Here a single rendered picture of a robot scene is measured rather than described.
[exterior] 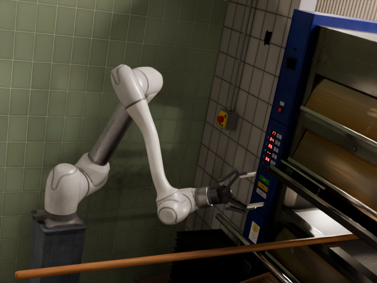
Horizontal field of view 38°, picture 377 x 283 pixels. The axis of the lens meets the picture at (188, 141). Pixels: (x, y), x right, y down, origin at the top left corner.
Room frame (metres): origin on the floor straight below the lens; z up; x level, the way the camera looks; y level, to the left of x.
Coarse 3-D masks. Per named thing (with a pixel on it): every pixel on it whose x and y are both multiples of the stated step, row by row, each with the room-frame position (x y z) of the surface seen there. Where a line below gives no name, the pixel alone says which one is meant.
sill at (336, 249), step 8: (280, 216) 2.53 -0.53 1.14; (288, 216) 2.47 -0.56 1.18; (296, 216) 2.48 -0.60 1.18; (296, 224) 2.42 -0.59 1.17; (304, 224) 2.41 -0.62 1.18; (304, 232) 2.36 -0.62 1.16; (312, 232) 2.33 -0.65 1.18; (320, 232) 2.34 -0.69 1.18; (320, 248) 2.25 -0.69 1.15; (328, 248) 2.21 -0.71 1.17; (336, 248) 2.21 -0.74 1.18; (336, 256) 2.16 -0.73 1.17; (344, 256) 2.15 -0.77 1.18; (344, 264) 2.11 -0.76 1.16; (352, 264) 2.09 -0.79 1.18; (360, 264) 2.10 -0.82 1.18; (352, 272) 2.06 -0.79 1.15; (360, 272) 2.03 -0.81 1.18; (368, 272) 2.04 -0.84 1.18; (360, 280) 2.02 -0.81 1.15; (368, 280) 1.99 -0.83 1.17; (376, 280) 1.99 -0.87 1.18
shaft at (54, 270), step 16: (288, 240) 2.15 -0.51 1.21; (304, 240) 2.18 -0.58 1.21; (320, 240) 2.22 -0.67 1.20; (336, 240) 2.26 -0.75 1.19; (160, 256) 1.83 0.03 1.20; (176, 256) 1.86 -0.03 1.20; (192, 256) 1.89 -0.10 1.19; (208, 256) 1.93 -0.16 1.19; (16, 272) 1.56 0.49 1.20; (32, 272) 1.58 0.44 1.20; (48, 272) 1.61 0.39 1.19; (64, 272) 1.63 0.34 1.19
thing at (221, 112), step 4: (220, 108) 3.06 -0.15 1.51; (220, 112) 3.04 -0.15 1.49; (224, 112) 3.01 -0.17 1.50; (228, 112) 3.00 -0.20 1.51; (232, 112) 3.02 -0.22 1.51; (228, 116) 2.98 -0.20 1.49; (232, 116) 2.99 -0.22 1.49; (236, 116) 3.00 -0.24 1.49; (224, 120) 2.99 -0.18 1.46; (228, 120) 2.98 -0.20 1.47; (232, 120) 2.99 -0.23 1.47; (236, 120) 3.01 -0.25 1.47; (220, 124) 3.02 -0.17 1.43; (224, 124) 2.98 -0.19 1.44; (228, 124) 2.98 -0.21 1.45; (232, 124) 3.00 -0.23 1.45; (224, 128) 2.98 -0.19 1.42; (228, 128) 2.98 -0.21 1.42; (232, 128) 3.00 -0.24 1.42
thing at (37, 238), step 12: (36, 228) 2.32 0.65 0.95; (60, 228) 2.26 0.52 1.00; (72, 228) 2.29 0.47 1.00; (84, 228) 2.31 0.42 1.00; (36, 240) 2.31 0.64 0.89; (48, 240) 2.23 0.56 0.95; (60, 240) 2.26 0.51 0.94; (72, 240) 2.29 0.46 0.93; (36, 252) 2.29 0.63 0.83; (48, 252) 2.23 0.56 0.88; (60, 252) 2.26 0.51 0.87; (72, 252) 2.30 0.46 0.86; (36, 264) 2.28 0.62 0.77; (48, 264) 2.23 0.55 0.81; (60, 264) 2.27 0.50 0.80; (72, 264) 2.30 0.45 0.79; (48, 276) 2.24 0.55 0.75; (60, 276) 2.27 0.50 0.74; (72, 276) 2.31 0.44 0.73
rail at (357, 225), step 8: (272, 168) 2.43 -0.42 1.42; (288, 176) 2.33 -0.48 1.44; (296, 184) 2.27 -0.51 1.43; (312, 192) 2.18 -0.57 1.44; (320, 200) 2.12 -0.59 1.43; (328, 208) 2.07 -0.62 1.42; (336, 208) 2.05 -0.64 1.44; (344, 216) 1.99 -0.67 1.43; (352, 224) 1.95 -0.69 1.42; (360, 224) 1.94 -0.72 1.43; (368, 232) 1.88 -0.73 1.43; (376, 240) 1.84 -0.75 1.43
